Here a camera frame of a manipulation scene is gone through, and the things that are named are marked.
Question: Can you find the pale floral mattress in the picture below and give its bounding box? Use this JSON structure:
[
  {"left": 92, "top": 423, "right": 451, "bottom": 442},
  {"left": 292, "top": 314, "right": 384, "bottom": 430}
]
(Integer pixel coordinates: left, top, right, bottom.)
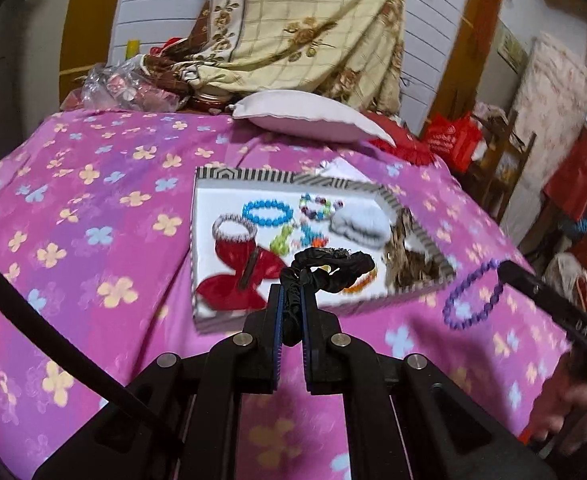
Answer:
[{"left": 511, "top": 32, "right": 587, "bottom": 161}]

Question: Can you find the purple bead bracelet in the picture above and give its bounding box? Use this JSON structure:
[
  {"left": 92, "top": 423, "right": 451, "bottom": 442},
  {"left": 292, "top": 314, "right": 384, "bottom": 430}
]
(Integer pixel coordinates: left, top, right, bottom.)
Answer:
[{"left": 442, "top": 259, "right": 507, "bottom": 332}]

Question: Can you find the blue bead bracelet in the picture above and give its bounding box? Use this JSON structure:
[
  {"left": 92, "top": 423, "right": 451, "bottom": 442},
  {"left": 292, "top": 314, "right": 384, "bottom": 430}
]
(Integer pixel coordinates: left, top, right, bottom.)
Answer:
[{"left": 243, "top": 199, "right": 294, "bottom": 227}]

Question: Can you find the white paper sheet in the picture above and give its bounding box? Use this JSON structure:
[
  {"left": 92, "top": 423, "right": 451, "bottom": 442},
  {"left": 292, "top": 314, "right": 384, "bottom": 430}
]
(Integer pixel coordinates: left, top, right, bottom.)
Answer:
[{"left": 318, "top": 157, "right": 374, "bottom": 183}]

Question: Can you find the white fluffy scrunchie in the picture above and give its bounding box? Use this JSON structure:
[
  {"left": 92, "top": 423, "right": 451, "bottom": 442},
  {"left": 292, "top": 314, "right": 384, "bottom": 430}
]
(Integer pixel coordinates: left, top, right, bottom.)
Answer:
[{"left": 329, "top": 206, "right": 393, "bottom": 247}]

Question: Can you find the cyan bead bracelet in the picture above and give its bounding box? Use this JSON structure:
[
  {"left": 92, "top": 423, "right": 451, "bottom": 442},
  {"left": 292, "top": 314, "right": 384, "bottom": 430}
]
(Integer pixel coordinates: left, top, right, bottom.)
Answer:
[{"left": 299, "top": 224, "right": 327, "bottom": 250}]

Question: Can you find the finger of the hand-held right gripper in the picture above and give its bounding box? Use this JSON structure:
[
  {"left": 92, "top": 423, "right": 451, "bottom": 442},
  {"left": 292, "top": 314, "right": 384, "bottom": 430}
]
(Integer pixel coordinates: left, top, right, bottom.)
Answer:
[{"left": 496, "top": 259, "right": 587, "bottom": 376}]

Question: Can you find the red shopping bag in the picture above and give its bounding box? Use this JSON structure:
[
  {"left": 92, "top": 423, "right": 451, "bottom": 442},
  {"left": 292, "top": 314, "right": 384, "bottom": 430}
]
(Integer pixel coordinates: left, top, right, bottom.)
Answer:
[{"left": 423, "top": 112, "right": 484, "bottom": 171}]

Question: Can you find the red bow hair clip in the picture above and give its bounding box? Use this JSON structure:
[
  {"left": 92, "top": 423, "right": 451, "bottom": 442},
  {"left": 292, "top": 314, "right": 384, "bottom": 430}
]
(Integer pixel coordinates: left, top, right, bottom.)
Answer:
[{"left": 196, "top": 237, "right": 286, "bottom": 311}]

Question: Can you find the pale pink pillow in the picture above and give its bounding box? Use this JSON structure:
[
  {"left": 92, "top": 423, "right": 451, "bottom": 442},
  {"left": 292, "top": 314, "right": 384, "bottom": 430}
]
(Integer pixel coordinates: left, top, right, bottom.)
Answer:
[{"left": 230, "top": 91, "right": 397, "bottom": 147}]

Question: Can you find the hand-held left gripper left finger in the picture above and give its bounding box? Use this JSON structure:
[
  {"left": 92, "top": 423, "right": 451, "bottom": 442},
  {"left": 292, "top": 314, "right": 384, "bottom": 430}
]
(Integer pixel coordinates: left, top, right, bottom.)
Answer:
[{"left": 33, "top": 282, "right": 281, "bottom": 480}]

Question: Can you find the multicolour bead bracelet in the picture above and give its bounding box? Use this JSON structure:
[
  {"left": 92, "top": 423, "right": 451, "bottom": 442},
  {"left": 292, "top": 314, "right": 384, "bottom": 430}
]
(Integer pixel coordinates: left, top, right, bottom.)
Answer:
[{"left": 298, "top": 192, "right": 345, "bottom": 222}]

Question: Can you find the red frilled pillow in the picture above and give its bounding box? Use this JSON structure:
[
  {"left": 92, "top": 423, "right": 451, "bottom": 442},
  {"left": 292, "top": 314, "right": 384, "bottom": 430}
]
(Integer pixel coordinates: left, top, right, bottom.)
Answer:
[{"left": 363, "top": 112, "right": 437, "bottom": 166}]

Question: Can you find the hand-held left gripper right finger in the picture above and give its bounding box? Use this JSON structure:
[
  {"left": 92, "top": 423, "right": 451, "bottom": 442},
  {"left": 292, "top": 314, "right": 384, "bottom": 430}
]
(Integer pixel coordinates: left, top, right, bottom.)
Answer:
[{"left": 301, "top": 290, "right": 559, "bottom": 480}]

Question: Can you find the person's right hand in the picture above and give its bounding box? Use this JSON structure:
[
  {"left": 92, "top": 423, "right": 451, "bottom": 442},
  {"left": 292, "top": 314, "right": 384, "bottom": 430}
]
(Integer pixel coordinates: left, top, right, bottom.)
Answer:
[{"left": 525, "top": 354, "right": 587, "bottom": 455}]

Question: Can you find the striped-edge white tray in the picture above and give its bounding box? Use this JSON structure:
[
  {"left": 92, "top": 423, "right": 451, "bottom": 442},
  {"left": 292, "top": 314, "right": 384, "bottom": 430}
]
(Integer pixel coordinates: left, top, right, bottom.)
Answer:
[{"left": 189, "top": 166, "right": 459, "bottom": 333}]

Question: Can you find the wooden shelf rack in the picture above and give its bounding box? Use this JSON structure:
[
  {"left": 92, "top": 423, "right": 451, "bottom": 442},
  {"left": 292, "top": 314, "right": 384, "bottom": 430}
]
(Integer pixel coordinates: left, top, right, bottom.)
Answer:
[{"left": 473, "top": 110, "right": 537, "bottom": 221}]

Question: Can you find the brown hair claw clip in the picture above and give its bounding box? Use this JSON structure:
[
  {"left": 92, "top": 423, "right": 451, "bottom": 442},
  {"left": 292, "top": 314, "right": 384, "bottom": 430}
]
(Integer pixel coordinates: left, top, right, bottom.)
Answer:
[{"left": 383, "top": 207, "right": 449, "bottom": 293}]

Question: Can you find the orange bead bracelet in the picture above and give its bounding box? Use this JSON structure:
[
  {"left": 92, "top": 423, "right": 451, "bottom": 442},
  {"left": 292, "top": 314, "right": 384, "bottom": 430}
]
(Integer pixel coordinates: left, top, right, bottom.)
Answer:
[{"left": 341, "top": 266, "right": 379, "bottom": 297}]

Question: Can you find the pink floral blanket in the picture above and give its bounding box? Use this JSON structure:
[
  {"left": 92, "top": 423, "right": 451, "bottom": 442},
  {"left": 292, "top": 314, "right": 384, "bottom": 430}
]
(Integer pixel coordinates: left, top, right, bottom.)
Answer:
[{"left": 0, "top": 107, "right": 574, "bottom": 480}]

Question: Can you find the rhinestone bracelet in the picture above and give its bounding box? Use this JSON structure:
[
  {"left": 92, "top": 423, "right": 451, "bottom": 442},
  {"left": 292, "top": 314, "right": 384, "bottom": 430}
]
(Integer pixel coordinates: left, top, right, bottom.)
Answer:
[{"left": 212, "top": 213, "right": 258, "bottom": 243}]

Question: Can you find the black scrunchie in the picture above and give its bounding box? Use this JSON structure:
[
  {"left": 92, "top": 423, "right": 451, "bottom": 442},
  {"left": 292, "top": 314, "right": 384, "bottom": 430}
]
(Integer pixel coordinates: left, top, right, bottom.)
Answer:
[{"left": 279, "top": 247, "right": 377, "bottom": 348}]

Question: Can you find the black cable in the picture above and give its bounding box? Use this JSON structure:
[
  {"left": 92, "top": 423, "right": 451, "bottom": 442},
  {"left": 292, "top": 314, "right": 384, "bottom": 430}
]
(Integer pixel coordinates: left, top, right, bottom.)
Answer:
[{"left": 0, "top": 245, "right": 179, "bottom": 436}]

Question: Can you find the cream floral quilt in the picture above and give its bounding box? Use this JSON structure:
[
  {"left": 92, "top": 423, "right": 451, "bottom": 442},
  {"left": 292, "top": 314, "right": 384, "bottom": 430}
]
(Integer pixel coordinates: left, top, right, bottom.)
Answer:
[{"left": 140, "top": 0, "right": 407, "bottom": 111}]

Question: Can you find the red cloth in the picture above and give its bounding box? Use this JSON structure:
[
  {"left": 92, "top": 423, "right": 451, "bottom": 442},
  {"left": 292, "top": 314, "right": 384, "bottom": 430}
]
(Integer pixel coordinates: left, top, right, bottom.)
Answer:
[{"left": 543, "top": 130, "right": 587, "bottom": 207}]

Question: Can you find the clear plastic bag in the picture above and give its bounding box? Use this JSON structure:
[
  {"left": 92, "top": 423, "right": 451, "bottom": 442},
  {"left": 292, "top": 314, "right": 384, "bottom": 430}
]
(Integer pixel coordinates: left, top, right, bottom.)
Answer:
[{"left": 80, "top": 57, "right": 189, "bottom": 113}]

